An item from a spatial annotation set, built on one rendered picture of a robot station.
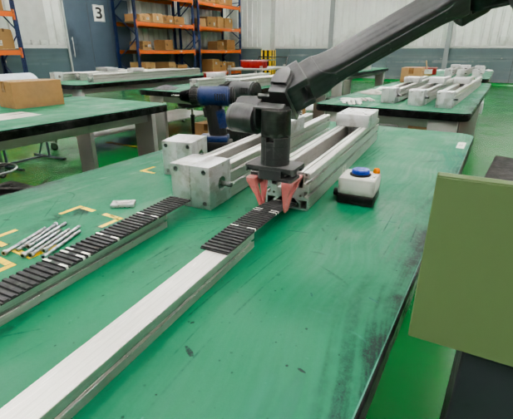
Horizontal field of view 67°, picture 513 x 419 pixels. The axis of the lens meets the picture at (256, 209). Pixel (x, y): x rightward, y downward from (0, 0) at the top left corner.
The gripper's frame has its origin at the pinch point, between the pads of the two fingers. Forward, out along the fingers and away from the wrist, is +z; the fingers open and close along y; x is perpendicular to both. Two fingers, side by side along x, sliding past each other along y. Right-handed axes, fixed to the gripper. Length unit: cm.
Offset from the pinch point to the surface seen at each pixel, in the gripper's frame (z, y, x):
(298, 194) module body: -1.0, -3.1, -6.2
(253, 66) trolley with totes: -10, 233, -452
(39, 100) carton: -1, 198, -93
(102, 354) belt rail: -0.3, -1.5, 47.0
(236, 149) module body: -5.0, 21.0, -22.1
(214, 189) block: -1.9, 13.7, 1.1
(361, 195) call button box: -0.1, -14.7, -14.3
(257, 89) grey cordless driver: -17, 33, -60
